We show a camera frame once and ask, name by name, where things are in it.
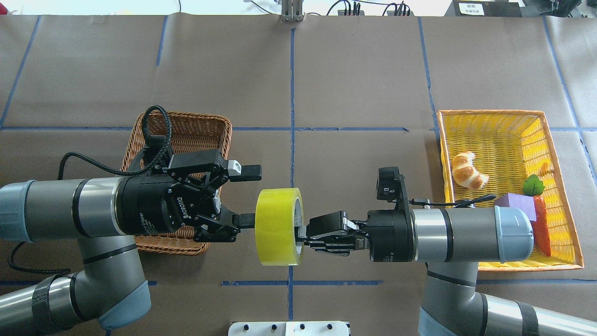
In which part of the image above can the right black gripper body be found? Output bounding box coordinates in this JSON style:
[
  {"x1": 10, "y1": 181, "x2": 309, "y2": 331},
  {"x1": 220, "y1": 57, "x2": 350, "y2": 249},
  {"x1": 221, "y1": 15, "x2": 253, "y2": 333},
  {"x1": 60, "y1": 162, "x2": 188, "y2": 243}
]
[{"x1": 355, "y1": 209, "x2": 415, "y2": 262}]

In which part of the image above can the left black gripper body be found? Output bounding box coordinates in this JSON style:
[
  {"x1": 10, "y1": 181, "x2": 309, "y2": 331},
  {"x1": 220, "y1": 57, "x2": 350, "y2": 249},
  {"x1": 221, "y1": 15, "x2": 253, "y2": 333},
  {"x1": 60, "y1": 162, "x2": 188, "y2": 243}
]
[{"x1": 117, "y1": 169, "x2": 222, "y2": 235}]

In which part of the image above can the yellow packing tape roll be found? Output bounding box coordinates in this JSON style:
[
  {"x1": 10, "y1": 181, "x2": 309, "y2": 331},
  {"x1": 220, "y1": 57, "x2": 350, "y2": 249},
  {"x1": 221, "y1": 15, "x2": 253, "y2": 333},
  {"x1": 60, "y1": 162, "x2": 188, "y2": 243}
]
[{"x1": 254, "y1": 188, "x2": 305, "y2": 266}]

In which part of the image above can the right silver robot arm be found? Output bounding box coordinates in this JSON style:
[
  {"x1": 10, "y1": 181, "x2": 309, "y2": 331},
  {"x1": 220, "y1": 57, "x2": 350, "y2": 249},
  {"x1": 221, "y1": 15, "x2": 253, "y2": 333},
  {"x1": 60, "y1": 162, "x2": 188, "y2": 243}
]
[{"x1": 294, "y1": 206, "x2": 596, "y2": 336}]

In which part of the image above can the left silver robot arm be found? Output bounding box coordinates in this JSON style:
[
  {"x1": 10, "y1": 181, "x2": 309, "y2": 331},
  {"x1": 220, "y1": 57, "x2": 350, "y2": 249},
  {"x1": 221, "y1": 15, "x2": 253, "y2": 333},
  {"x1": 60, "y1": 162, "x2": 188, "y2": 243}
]
[{"x1": 1, "y1": 150, "x2": 262, "y2": 336}]

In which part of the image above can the brown wicker basket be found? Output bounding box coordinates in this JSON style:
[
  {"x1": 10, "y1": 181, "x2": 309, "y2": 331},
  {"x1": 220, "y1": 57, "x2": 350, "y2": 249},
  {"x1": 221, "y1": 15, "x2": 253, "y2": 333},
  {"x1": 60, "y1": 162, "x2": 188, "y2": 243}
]
[{"x1": 121, "y1": 111, "x2": 232, "y2": 257}]

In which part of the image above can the yellow plastic woven basket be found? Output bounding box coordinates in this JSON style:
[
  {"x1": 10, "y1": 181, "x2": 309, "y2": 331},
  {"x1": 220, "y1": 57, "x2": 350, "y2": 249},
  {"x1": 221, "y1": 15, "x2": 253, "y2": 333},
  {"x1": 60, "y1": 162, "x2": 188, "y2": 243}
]
[{"x1": 437, "y1": 109, "x2": 584, "y2": 272}]

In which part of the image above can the toy croissant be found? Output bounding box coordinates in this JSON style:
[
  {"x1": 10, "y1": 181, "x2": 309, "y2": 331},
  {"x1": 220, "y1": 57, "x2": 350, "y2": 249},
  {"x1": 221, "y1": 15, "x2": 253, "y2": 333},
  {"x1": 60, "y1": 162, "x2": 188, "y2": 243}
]
[{"x1": 451, "y1": 151, "x2": 490, "y2": 190}]

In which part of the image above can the purple foam cube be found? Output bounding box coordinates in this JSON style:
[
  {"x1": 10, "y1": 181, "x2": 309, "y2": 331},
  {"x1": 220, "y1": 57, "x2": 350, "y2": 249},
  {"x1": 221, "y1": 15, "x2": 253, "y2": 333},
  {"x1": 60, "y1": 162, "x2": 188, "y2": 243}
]
[{"x1": 494, "y1": 193, "x2": 537, "y2": 223}]

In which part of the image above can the toy carrot with green leaves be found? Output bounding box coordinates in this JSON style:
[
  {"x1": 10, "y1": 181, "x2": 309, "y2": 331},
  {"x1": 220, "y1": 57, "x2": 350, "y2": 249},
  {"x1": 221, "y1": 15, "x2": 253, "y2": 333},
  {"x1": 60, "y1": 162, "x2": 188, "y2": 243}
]
[{"x1": 522, "y1": 174, "x2": 552, "y2": 257}]

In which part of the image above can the black box with label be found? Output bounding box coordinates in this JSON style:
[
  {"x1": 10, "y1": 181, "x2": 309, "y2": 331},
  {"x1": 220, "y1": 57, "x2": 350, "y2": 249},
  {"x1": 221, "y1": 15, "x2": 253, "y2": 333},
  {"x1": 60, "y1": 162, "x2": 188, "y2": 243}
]
[{"x1": 444, "y1": 0, "x2": 522, "y2": 17}]

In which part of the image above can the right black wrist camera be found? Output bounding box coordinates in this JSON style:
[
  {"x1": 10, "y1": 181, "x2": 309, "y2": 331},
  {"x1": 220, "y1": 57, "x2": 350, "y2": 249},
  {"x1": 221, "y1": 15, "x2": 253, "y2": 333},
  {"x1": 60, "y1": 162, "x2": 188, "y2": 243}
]
[{"x1": 376, "y1": 167, "x2": 408, "y2": 207}]

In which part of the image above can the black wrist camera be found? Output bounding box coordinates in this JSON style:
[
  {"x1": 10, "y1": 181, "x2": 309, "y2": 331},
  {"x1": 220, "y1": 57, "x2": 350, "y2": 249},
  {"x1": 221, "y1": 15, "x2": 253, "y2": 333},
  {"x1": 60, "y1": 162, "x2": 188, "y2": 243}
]
[
  {"x1": 138, "y1": 134, "x2": 174, "y2": 174},
  {"x1": 376, "y1": 167, "x2": 408, "y2": 207}
]

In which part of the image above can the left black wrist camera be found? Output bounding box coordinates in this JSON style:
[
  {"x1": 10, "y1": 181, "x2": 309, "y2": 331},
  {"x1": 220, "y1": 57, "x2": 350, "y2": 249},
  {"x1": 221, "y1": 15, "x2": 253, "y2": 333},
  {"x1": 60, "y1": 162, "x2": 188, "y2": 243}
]
[{"x1": 138, "y1": 134, "x2": 174, "y2": 174}]

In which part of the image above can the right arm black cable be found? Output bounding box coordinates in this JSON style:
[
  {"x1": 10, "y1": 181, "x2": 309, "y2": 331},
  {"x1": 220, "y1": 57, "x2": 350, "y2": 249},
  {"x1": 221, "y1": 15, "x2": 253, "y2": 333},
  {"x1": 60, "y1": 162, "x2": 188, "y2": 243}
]
[{"x1": 409, "y1": 194, "x2": 497, "y2": 209}]

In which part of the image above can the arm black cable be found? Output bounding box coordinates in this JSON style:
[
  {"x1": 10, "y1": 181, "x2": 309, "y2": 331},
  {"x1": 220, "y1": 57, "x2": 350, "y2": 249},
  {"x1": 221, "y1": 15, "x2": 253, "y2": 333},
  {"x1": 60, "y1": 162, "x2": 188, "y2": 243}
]
[
  {"x1": 409, "y1": 194, "x2": 497, "y2": 209},
  {"x1": 7, "y1": 105, "x2": 173, "y2": 275}
]

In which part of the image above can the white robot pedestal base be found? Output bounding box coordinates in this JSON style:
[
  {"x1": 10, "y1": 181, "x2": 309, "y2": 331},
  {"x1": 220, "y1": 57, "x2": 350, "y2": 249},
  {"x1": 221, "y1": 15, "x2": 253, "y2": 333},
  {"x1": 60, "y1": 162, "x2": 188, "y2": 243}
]
[{"x1": 228, "y1": 321, "x2": 351, "y2": 336}]

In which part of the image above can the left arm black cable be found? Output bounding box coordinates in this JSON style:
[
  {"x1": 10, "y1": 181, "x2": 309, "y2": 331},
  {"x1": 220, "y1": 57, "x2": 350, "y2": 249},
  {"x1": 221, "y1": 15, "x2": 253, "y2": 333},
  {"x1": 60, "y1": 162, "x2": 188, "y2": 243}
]
[{"x1": 7, "y1": 105, "x2": 173, "y2": 275}]

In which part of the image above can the aluminium frame post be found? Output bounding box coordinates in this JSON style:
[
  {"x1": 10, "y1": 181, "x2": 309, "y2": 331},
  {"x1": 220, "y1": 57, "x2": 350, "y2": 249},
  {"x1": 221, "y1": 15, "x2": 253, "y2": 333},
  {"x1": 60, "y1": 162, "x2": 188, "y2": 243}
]
[{"x1": 276, "y1": 0, "x2": 305, "y2": 22}]

